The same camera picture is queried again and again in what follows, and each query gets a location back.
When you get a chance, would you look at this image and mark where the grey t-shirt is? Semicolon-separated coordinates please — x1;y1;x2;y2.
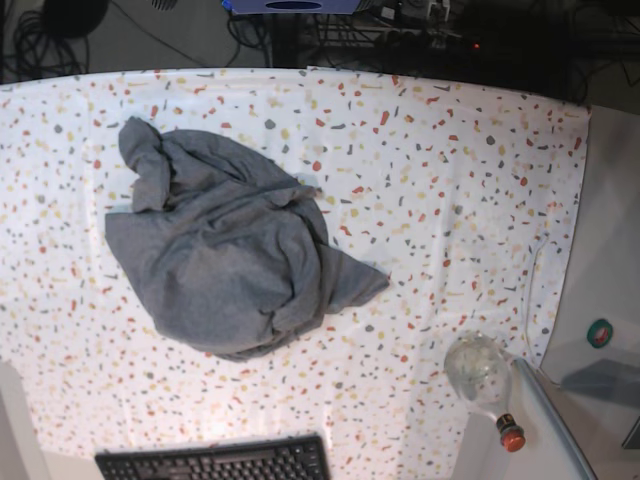
105;117;388;362

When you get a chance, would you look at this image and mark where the terrazzo patterned tablecloth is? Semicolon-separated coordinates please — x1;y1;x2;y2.
1;69;591;479

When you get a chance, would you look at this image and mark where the clear bottle with orange cap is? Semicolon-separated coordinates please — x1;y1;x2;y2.
444;331;526;453

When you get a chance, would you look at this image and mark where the black keyboard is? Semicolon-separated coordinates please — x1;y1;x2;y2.
95;435;331;480

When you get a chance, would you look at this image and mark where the black power strip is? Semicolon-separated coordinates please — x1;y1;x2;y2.
374;28;481;52

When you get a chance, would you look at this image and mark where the green tape roll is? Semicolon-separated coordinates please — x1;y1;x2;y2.
586;318;614;349

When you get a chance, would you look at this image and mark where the grey metal bar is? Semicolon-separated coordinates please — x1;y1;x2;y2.
505;359;596;480

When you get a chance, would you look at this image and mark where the black cable bundle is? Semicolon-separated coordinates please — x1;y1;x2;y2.
2;0;91;81

